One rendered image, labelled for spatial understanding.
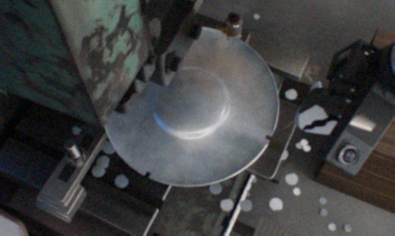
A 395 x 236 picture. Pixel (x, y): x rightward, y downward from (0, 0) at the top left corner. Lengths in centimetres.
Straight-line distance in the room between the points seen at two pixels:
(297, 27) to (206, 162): 120
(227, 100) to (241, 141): 7
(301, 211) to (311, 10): 79
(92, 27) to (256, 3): 158
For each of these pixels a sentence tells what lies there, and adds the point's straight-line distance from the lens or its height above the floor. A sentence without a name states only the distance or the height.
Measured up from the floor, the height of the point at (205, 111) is 79.
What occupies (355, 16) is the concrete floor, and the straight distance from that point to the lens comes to 199.
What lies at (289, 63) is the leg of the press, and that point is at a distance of 103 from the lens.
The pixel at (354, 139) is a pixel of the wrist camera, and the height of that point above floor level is 99.
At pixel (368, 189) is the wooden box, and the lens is 155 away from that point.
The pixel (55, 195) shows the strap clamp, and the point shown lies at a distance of 81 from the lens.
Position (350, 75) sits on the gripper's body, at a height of 101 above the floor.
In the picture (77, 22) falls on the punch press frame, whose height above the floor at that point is 121.
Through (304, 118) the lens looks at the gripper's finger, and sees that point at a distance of 68.
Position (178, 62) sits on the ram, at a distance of 66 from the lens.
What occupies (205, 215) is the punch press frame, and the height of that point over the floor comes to 64.
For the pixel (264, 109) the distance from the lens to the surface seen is 81.
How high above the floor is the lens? 150
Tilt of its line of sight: 63 degrees down
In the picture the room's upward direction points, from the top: straight up
